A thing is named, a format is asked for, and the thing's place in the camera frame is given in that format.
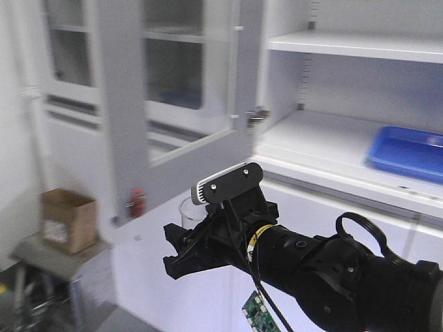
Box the open cardboard box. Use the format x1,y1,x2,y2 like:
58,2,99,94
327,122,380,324
40,188,98,255

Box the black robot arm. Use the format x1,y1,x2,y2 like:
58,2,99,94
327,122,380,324
163,187,442,331

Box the clear glass beaker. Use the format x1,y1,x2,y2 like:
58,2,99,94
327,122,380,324
179,196,207,229

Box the lower cabinet shelf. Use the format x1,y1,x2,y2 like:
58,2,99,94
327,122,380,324
251,111,442,218

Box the grey cabinet door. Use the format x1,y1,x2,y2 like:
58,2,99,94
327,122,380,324
97,1,264,227

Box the cabinet shelf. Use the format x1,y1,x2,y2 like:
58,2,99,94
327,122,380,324
267,30,442,64
251,111,442,218

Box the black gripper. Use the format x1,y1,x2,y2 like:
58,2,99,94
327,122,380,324
163,187,279,279

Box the blue plastic tray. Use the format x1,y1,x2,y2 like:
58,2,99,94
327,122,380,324
366,126,442,184

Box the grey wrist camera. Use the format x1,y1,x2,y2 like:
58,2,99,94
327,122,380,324
191,163,263,205

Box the red bottle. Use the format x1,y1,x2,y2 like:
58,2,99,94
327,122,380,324
125,188,145,219

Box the black cable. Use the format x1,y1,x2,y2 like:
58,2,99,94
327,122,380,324
204,202,295,332

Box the grey metal cart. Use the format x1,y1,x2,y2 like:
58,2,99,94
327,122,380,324
12,233,117,331

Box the upper cabinet shelf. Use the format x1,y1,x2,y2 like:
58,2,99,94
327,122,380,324
267,30,442,64

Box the green circuit board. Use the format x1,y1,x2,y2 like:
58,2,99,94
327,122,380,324
242,290,280,332

